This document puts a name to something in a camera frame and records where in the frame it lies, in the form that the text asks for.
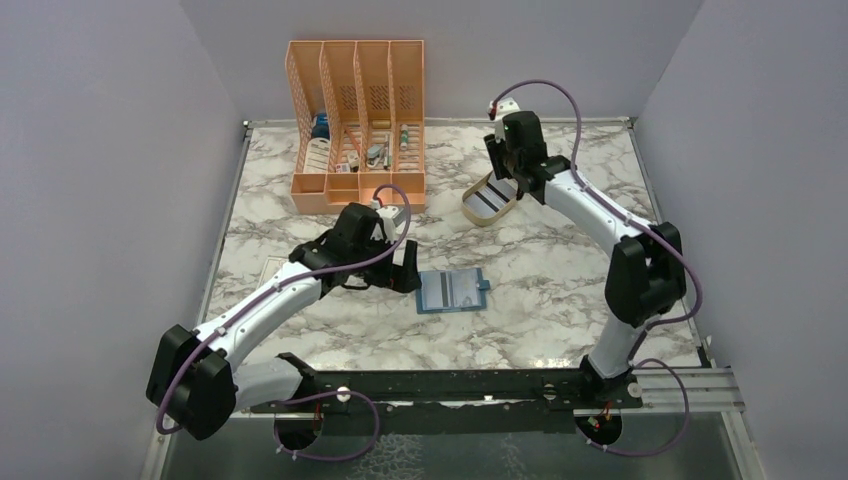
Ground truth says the blue leather card holder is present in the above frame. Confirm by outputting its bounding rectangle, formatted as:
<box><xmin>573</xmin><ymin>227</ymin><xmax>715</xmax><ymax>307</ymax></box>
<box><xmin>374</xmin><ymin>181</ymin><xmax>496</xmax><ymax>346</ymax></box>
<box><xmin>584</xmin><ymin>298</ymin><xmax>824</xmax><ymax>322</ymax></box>
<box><xmin>416</xmin><ymin>268</ymin><xmax>491</xmax><ymax>315</ymax></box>

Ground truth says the black metal base rail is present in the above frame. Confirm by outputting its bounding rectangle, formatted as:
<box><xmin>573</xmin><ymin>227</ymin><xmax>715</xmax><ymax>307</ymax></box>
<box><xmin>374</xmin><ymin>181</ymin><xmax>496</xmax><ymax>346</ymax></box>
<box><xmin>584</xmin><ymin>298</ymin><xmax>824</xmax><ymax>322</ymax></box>
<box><xmin>156</xmin><ymin>367</ymin><xmax>747</xmax><ymax>421</ymax></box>

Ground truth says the white green glue stick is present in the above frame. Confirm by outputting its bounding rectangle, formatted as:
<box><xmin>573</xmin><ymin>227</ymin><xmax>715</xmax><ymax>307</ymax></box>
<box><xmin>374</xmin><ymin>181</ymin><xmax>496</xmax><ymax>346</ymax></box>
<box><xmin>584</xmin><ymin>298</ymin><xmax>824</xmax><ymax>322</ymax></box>
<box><xmin>399</xmin><ymin>124</ymin><xmax>409</xmax><ymax>151</ymax></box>

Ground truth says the beige oval tray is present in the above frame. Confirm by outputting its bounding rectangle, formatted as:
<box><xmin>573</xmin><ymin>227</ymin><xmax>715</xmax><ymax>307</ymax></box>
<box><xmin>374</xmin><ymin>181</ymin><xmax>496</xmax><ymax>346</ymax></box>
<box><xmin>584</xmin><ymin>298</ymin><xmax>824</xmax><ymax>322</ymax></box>
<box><xmin>460</xmin><ymin>170</ymin><xmax>521</xmax><ymax>229</ymax></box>

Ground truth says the stack of credit cards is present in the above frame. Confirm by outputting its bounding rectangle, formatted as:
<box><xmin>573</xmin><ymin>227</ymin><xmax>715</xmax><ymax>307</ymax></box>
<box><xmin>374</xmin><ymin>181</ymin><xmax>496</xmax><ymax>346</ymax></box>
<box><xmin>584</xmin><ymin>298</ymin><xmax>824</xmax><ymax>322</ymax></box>
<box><xmin>467</xmin><ymin>175</ymin><xmax>519</xmax><ymax>219</ymax></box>

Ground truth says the white red card box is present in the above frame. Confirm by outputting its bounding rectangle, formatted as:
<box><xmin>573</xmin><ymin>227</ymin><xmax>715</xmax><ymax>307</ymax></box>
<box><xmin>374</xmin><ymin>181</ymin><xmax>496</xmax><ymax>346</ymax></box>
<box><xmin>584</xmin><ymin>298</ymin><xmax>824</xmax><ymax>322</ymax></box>
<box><xmin>258</xmin><ymin>256</ymin><xmax>286</xmax><ymax>286</ymax></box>

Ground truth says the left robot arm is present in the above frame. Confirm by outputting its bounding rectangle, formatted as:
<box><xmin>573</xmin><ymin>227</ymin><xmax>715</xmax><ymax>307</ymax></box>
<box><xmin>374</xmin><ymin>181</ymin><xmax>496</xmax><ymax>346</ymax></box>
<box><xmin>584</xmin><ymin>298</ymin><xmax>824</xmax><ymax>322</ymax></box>
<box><xmin>146</xmin><ymin>199</ymin><xmax>421</xmax><ymax>440</ymax></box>

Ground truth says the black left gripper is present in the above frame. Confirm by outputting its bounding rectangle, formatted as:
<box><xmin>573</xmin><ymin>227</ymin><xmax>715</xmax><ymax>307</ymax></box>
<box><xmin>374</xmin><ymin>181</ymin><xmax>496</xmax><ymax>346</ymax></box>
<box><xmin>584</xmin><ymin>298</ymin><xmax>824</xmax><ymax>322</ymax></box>
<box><xmin>350</xmin><ymin>231</ymin><xmax>421</xmax><ymax>293</ymax></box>

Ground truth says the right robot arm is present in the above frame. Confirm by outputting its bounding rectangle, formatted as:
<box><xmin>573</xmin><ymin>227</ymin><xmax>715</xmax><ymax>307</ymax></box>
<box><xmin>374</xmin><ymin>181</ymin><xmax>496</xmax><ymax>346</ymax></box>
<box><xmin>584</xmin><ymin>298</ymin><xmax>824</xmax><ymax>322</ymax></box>
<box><xmin>484</xmin><ymin>110</ymin><xmax>687</xmax><ymax>407</ymax></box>

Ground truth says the blue white bottle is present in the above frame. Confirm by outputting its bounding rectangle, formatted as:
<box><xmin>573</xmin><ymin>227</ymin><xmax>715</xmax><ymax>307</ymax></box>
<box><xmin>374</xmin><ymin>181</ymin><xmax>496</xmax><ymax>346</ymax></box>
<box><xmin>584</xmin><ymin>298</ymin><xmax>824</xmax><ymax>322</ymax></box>
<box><xmin>310</xmin><ymin>112</ymin><xmax>331</xmax><ymax>151</ymax></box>

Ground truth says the orange plastic desk organizer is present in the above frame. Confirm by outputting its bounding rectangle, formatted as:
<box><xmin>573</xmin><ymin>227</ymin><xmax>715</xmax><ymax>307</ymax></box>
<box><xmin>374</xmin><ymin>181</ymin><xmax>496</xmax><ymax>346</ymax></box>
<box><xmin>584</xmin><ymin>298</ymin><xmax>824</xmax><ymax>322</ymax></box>
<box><xmin>285</xmin><ymin>40</ymin><xmax>427</xmax><ymax>214</ymax></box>

